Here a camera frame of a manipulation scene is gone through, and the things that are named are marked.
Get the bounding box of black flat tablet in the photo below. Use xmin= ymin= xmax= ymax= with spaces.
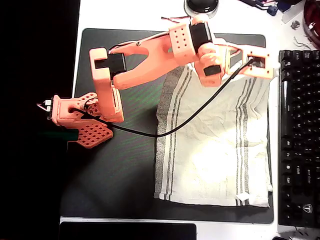
xmin=58 ymin=221 xmax=197 ymax=240

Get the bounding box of red round container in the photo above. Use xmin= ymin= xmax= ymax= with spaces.
xmin=302 ymin=0 xmax=320 ymax=49

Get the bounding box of black camera cable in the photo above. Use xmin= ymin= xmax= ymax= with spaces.
xmin=71 ymin=57 xmax=255 ymax=138

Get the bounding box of black desk mat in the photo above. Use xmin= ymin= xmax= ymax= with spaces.
xmin=60 ymin=28 xmax=274 ymax=225

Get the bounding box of round grey bowl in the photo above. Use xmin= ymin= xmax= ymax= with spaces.
xmin=184 ymin=0 xmax=220 ymax=20

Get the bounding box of thin grey wire scrap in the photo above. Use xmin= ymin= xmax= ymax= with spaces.
xmin=293 ymin=36 xmax=313 ymax=51

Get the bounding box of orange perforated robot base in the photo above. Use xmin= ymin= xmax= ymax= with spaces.
xmin=37 ymin=91 xmax=114 ymax=150

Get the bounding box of white striped towel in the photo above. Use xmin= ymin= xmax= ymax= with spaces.
xmin=153 ymin=59 xmax=280 ymax=209

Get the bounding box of orange camera mount frame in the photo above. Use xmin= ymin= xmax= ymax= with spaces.
xmin=226 ymin=44 xmax=275 ymax=80

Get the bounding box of black keyboard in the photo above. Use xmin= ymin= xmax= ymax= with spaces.
xmin=278 ymin=49 xmax=320 ymax=229

